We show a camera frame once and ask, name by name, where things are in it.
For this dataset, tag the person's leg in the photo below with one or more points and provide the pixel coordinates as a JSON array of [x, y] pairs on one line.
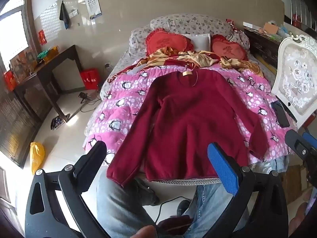
[[210, 203], [118, 208]]

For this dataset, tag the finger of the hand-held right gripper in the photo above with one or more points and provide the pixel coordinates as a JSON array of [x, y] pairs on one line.
[[293, 140], [310, 140]]

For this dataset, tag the yellow bag on desk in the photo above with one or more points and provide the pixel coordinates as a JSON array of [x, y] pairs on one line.
[[52, 53]]

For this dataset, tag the wall calendar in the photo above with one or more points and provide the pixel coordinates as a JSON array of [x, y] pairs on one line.
[[92, 1]]

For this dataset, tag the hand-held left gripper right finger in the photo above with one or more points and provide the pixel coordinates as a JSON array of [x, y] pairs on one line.
[[221, 168]]

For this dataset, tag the yellow and red garment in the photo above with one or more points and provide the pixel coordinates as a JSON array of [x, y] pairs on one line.
[[205, 59]]

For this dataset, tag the blue patterned slipper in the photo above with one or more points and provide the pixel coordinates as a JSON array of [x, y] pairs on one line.
[[56, 122]]

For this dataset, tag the large red bag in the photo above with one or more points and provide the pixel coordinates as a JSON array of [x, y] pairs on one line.
[[90, 78]]

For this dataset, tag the white pillow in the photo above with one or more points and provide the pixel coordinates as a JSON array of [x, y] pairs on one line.
[[198, 41]]

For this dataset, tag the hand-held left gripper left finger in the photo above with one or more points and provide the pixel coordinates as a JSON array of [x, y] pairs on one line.
[[92, 156]]

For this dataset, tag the dark hanging cloth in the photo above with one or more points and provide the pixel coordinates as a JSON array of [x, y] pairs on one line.
[[64, 13]]

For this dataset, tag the dark carved cabinet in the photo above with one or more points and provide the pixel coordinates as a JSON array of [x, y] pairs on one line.
[[262, 48]]

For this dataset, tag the green basket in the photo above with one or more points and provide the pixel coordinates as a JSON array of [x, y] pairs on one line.
[[42, 55]]

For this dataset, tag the small black tripod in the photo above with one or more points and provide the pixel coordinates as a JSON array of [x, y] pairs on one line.
[[83, 97]]

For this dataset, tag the cardboard box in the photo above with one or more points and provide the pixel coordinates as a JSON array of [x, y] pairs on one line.
[[270, 27]]

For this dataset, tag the black phone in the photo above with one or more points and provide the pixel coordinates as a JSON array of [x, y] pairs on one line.
[[282, 114]]

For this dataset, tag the dark woven cabinet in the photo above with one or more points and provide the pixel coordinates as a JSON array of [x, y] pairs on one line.
[[14, 124]]

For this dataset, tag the metal clothes rack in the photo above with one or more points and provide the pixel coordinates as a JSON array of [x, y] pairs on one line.
[[301, 7]]

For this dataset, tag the person's left leg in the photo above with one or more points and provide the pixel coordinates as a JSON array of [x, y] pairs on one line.
[[118, 208]]

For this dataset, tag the black shoe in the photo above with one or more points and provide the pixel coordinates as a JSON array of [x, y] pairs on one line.
[[183, 207], [146, 191]]

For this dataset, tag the person's left hand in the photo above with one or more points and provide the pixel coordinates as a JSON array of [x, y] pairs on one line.
[[146, 232]]

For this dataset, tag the dark wooden desk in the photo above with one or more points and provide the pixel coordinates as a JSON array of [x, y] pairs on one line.
[[39, 79]]

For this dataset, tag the red paper wall decoration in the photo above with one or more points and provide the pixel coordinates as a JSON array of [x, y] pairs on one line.
[[42, 37]]

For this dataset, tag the dark red sweater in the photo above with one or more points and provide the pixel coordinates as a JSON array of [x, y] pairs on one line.
[[188, 119]]

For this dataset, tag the yellow plastic bag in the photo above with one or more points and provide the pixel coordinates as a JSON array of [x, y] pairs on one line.
[[37, 157]]

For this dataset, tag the red patterned cloth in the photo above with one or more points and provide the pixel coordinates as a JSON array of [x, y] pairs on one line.
[[232, 26]]

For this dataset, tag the grey floral bedding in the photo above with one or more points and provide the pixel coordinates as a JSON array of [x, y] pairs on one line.
[[188, 22]]

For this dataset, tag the white ornate chair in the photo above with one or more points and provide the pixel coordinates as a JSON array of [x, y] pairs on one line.
[[297, 79]]

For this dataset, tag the window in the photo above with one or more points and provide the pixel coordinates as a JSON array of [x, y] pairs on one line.
[[13, 37]]

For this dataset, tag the pink penguin print blanket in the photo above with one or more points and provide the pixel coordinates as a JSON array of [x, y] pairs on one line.
[[123, 104]]

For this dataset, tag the small red bag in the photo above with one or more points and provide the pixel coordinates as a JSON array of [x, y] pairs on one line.
[[9, 80]]

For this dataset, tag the printed picture box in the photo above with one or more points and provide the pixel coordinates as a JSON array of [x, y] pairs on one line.
[[23, 63]]

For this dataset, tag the person's right leg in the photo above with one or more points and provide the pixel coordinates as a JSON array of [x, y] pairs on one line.
[[210, 203]]

